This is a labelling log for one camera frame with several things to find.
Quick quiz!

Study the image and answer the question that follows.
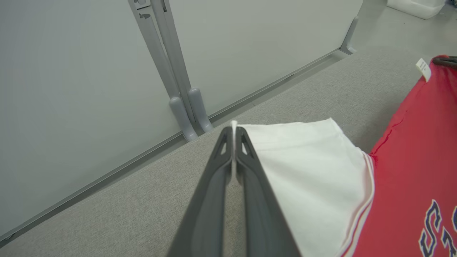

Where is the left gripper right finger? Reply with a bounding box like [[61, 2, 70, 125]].
[[235, 127, 303, 257]]

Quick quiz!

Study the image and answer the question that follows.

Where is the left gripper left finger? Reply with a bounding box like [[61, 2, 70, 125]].
[[166, 126, 234, 257]]

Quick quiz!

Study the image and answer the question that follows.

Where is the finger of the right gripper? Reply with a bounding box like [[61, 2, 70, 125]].
[[432, 55, 457, 69]]

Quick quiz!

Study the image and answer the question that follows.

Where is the red white baseball jersey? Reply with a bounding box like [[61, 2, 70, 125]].
[[230, 54, 457, 257]]

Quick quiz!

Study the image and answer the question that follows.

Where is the white plastic box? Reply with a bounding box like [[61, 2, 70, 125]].
[[387, 0, 447, 20]]

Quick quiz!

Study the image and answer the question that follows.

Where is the grey partition end foot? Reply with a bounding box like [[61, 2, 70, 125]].
[[338, 16, 360, 55]]

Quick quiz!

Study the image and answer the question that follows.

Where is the grey double partition post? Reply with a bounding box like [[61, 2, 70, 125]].
[[128, 0, 215, 142]]

